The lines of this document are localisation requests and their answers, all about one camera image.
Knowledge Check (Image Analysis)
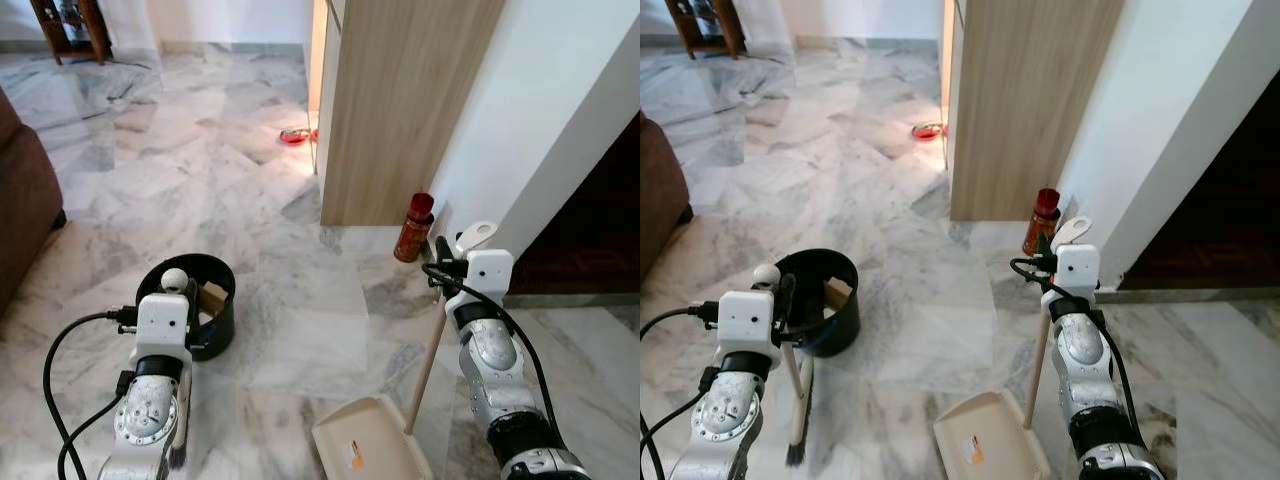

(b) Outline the red printed canister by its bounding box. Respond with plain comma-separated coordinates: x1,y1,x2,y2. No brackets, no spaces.
393,191,437,265
1021,187,1062,258

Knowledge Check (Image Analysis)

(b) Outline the dark wooden staircase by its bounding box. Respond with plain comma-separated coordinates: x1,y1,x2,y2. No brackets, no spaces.
509,108,641,297
1119,93,1280,292

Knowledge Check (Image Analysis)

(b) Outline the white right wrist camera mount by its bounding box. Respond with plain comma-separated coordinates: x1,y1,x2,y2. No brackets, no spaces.
462,249,515,310
1054,243,1102,302

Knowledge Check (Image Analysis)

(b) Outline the black bucket blue handle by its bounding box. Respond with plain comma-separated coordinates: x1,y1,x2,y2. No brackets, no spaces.
775,247,862,359
134,252,238,363

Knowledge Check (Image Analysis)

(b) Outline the brown sofa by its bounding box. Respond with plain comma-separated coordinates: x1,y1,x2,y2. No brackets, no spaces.
640,112,695,282
0,87,68,312

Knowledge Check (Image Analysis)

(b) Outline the light wooden cabinet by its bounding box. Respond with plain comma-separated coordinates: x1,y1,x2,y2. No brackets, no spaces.
317,0,507,229
944,0,1127,224

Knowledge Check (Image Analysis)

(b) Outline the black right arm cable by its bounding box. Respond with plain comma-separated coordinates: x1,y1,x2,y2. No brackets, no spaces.
421,261,562,442
1009,257,1137,432

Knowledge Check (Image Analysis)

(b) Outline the dark wooden shelf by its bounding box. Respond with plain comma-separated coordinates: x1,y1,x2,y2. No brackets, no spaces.
29,0,114,67
676,0,747,60

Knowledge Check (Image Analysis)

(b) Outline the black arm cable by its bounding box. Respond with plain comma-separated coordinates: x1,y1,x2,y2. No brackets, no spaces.
421,261,562,442
42,307,142,480
640,304,724,480
1009,257,1137,432

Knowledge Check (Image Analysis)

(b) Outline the cream dustpan wooden pole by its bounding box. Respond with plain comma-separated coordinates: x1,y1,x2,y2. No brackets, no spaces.
311,221,499,480
932,215,1094,480

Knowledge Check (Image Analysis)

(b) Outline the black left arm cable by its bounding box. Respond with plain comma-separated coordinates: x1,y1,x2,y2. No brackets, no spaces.
640,304,724,480
42,307,142,480

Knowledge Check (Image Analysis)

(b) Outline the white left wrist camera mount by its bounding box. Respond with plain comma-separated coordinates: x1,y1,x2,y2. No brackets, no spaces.
134,292,194,362
715,290,784,374

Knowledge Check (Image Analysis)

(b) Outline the broom with white knob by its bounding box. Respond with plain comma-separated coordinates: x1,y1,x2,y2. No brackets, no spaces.
160,267,197,472
752,262,817,470

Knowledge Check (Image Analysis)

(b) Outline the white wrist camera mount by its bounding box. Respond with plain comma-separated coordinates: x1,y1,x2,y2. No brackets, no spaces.
1054,243,1102,302
462,249,515,310
134,292,194,362
715,290,784,374

